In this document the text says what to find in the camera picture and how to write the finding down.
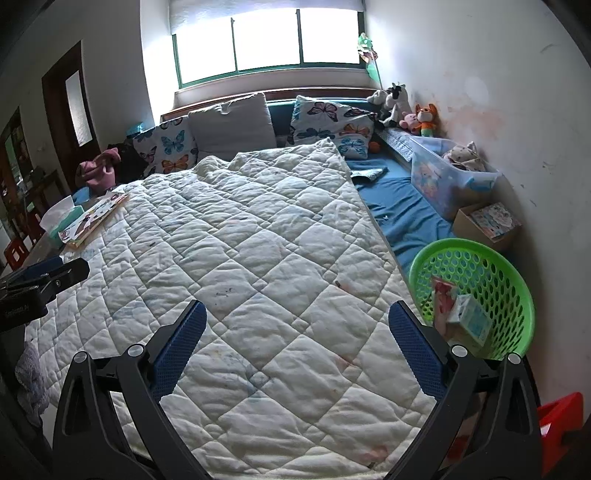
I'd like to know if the green framed window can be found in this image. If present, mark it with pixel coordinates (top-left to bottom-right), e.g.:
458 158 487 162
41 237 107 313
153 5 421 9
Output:
173 8 365 88

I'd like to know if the patterned cloth bundle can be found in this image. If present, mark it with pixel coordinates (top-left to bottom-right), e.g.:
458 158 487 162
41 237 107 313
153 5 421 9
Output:
443 141 486 172

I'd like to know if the butterfly print pillow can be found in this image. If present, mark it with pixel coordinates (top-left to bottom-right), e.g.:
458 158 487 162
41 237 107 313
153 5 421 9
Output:
133 116 199 177
286 95 376 160

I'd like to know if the small red stool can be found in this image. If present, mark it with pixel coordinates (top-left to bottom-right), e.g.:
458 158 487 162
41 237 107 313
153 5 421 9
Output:
4 240 29 269

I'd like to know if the teal tissue box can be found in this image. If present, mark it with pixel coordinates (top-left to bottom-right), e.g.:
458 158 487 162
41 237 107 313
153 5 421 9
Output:
39 195 86 248

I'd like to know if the green pinwheel toy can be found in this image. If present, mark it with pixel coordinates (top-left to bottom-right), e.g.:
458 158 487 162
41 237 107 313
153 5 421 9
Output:
356 32 384 90

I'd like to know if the white and blue milk carton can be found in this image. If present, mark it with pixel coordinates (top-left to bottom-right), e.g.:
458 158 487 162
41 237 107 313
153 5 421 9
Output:
445 294 494 348

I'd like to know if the white quilted blanket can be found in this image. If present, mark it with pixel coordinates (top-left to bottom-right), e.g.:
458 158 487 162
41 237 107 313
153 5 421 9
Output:
23 137 441 478

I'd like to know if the green plastic laundry basket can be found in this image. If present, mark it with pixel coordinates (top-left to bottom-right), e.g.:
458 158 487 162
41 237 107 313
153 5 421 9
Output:
409 237 537 361

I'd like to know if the dark wooden door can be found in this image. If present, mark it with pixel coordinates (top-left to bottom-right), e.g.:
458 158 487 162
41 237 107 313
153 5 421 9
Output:
41 41 101 164

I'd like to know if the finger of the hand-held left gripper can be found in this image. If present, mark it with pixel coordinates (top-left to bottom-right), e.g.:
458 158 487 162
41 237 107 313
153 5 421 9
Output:
25 257 90 296
0 256 64 291

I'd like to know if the cardboard box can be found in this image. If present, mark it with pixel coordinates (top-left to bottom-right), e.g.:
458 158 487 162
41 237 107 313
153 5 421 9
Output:
452 202 523 252

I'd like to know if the pastel patterned booklet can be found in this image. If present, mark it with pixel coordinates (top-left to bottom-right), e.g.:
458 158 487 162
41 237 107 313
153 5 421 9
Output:
468 203 518 238

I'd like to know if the dark wooden shelf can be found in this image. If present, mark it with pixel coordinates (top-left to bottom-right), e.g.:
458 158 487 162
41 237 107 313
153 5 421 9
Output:
0 106 61 241

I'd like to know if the black and white cow plush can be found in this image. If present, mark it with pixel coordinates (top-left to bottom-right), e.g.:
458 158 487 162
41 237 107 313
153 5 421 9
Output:
379 83 413 127

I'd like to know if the plain white pillow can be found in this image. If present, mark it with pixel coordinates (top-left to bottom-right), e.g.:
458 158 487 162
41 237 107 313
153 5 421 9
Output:
187 92 278 160

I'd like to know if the clear plastic storage bin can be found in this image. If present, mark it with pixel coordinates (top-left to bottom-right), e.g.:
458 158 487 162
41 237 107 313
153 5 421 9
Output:
409 135 502 222

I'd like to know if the large red plastic stool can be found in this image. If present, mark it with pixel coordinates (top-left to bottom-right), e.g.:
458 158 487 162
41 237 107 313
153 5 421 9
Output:
448 391 585 478

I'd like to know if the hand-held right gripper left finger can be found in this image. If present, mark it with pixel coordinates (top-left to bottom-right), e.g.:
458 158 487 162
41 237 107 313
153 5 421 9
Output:
52 300 212 480

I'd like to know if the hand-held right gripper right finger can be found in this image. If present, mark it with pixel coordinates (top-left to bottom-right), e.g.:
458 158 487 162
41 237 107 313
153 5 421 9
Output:
388 300 542 480

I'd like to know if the grey patterned cloth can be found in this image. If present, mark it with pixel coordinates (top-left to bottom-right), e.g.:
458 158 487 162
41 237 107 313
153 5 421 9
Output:
375 127 414 163

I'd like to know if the cartoon picture book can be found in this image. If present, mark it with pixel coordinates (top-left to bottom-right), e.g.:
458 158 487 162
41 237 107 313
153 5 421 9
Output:
59 191 131 251

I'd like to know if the blue bed sheet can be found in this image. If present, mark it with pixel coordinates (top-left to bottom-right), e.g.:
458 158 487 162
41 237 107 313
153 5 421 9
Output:
344 157 458 278

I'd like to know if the grey knitted cloth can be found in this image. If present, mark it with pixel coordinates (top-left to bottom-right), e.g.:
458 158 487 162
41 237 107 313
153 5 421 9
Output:
15 340 51 428

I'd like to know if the dark cloth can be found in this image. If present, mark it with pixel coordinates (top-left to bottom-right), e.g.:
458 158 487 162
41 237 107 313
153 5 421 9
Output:
111 142 148 178

